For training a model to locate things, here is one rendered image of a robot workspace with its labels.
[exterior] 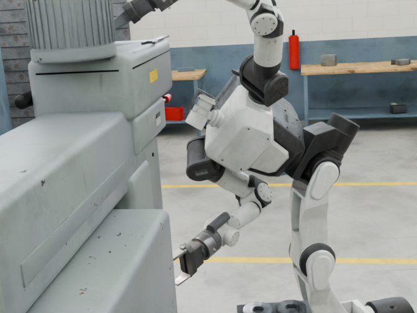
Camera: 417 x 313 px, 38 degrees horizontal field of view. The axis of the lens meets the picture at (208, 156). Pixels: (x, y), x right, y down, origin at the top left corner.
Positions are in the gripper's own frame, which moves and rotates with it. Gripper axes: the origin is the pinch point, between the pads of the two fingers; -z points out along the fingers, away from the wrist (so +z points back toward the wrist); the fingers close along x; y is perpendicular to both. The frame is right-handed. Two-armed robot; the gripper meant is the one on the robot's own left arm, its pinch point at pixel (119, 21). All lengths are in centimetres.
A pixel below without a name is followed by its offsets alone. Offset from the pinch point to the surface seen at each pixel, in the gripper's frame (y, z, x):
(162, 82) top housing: -20.7, -0.2, 3.3
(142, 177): -34.6, -16.6, -21.9
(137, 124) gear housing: -22.7, -9.6, -21.8
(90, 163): -19, -17, -53
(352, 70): -228, 173, 606
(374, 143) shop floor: -309, 140, 552
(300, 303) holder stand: -97, -3, -11
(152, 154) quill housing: -35.5, -13.9, -3.1
